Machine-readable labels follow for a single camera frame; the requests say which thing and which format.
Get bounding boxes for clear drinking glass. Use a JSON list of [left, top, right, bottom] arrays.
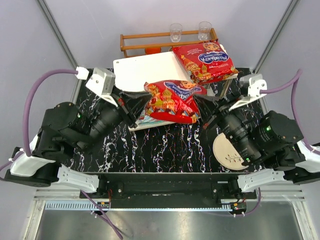
[[169, 23, 183, 43], [198, 21, 212, 41]]

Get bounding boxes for black marble mat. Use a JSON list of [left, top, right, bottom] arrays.
[[56, 67, 282, 174]]

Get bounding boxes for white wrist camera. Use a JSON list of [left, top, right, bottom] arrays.
[[85, 67, 118, 107], [229, 74, 267, 111]]

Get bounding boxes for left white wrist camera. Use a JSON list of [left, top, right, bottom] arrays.
[[85, 67, 118, 107]]

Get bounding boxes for orange round object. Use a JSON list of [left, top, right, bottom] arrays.
[[144, 47, 162, 55]]

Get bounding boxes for red Konfety candy bag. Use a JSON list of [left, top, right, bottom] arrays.
[[172, 40, 239, 85], [144, 80, 207, 124]]

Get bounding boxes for white two-tier shelf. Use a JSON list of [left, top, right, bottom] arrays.
[[112, 51, 239, 131]]

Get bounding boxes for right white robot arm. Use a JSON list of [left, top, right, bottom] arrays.
[[193, 94, 320, 195]]

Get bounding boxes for teal Fox's mint candy bag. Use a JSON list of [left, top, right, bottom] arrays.
[[137, 110, 165, 125]]

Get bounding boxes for left clear drinking glass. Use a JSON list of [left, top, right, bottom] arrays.
[[169, 23, 183, 43]]

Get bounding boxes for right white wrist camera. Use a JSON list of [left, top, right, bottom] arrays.
[[229, 74, 267, 111]]

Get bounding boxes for right clear drinking glass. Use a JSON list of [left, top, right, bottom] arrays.
[[198, 21, 212, 41]]

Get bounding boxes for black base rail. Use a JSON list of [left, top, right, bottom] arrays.
[[89, 172, 257, 209]]

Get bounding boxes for brown wooden rack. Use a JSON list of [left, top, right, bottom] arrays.
[[119, 27, 218, 59]]

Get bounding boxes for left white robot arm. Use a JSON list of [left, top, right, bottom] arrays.
[[4, 89, 152, 197]]

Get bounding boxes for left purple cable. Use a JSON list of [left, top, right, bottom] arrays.
[[0, 69, 125, 240]]

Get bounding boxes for cream floral plate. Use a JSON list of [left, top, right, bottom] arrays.
[[213, 133, 248, 171]]

